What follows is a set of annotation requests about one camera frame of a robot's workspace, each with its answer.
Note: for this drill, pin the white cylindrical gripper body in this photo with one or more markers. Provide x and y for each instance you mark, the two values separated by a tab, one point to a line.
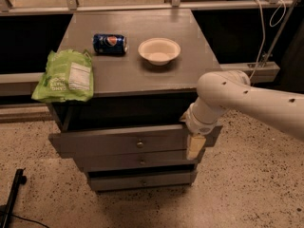
199	124

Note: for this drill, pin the grey top drawer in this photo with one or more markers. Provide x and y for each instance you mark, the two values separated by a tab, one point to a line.
120	141

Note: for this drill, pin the grey drawer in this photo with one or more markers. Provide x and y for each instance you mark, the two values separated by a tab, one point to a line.
134	161
120	141
137	181

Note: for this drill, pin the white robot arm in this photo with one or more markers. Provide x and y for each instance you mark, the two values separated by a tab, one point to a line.
220	91

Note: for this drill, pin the grey bottom drawer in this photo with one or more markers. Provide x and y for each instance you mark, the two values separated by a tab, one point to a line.
137	181

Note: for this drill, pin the grey wooden drawer cabinet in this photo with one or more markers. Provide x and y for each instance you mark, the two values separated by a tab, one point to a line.
122	111

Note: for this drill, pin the grey middle drawer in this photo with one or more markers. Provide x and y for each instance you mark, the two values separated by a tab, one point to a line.
134	161

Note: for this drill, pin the white paper bowl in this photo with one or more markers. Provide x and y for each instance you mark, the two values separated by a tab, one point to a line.
159	51

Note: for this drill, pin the blue soda can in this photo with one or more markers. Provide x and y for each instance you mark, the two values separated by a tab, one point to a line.
109	44

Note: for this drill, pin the green chip bag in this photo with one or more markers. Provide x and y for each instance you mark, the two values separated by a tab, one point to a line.
68	77

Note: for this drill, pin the thin metal rod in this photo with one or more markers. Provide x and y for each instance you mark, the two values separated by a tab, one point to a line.
288	6

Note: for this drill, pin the black stand leg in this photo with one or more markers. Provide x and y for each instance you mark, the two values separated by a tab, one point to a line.
6	209

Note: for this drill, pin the metal railing frame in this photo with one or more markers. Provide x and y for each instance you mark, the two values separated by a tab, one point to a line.
31	28

